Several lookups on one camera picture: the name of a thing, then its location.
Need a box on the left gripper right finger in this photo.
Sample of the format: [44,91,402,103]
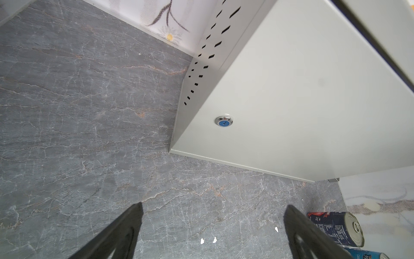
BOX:
[284,205,352,259]

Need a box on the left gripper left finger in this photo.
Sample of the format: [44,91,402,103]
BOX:
[71,202,143,259]

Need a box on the black label can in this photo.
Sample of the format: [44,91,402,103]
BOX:
[307,212,365,247]

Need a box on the blue corn label can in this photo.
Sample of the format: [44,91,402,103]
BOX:
[344,248,389,259]

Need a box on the grey metal cabinet counter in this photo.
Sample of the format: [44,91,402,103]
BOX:
[169,1,414,182]

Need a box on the cabinet lock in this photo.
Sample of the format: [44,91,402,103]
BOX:
[215,115,233,127]

